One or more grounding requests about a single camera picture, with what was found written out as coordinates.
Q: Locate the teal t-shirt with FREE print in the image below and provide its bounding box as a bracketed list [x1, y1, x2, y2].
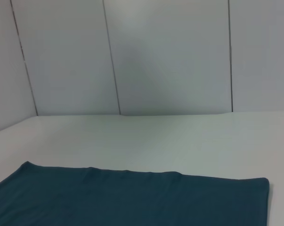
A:
[0, 161, 270, 226]

